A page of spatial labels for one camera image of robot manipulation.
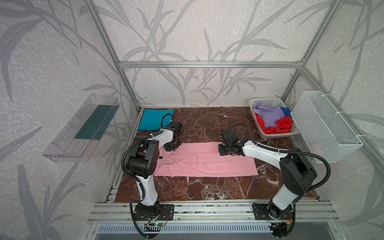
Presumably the white wire mesh basket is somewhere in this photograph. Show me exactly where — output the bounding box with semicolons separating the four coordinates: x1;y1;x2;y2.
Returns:
291;91;364;163

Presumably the right black corrugated cable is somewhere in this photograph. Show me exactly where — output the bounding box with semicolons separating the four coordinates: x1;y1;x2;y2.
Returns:
229;122;332;238

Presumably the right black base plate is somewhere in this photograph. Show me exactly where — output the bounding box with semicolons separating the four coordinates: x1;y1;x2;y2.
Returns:
252;202;294;221

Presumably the red t-shirt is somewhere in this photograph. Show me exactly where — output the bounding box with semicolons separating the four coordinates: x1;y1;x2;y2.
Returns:
255;114;294;135

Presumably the purple t-shirt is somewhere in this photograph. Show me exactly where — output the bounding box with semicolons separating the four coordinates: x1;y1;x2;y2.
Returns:
253;102;285;129

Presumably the green circuit board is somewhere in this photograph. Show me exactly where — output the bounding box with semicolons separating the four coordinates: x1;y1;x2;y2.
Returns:
146;222;167;231

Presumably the pink object in wire basket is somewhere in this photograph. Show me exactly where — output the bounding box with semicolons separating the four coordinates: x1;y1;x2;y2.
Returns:
310;143;325;158

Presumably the pink t-shirt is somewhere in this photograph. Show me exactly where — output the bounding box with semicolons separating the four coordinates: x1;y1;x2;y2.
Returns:
154;142;258;178

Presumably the aluminium mounting rail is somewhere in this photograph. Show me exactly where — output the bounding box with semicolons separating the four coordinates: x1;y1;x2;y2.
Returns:
87;198;341;224

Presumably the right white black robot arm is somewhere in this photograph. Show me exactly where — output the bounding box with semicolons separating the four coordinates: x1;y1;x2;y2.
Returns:
219;129;317;220

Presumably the aluminium frame profile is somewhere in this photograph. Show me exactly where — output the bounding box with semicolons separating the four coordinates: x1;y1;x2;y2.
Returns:
83;0;384;172

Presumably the blue t-shirt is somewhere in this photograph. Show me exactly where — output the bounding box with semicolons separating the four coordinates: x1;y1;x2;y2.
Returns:
281;108;292;118

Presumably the white plastic laundry basket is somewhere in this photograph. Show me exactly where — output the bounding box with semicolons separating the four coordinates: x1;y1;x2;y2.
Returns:
249;98;300;139

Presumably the black corrugated cable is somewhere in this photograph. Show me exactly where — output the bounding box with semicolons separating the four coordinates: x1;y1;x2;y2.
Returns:
229;122;332;238
121;112;175;239

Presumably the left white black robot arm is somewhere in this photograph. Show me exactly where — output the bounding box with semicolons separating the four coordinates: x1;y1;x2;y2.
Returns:
121;121;183;216

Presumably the left black corrugated cable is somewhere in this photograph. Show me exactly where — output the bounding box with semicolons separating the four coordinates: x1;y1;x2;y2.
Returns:
121;112;175;239

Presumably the green mat in shelf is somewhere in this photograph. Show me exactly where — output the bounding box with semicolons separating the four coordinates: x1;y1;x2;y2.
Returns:
75;105;120;141

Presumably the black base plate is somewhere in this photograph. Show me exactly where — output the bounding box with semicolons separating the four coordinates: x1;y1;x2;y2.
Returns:
252;202;294;221
134;204;175;221

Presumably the clear plastic wall shelf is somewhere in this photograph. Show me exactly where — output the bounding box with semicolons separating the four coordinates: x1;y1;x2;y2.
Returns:
43;94;120;163

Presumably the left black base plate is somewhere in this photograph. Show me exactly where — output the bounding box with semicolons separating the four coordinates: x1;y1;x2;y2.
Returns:
134;204;175;221

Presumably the folded teal t-shirt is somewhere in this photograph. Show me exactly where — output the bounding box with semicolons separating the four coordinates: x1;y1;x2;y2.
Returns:
138;109;174;131

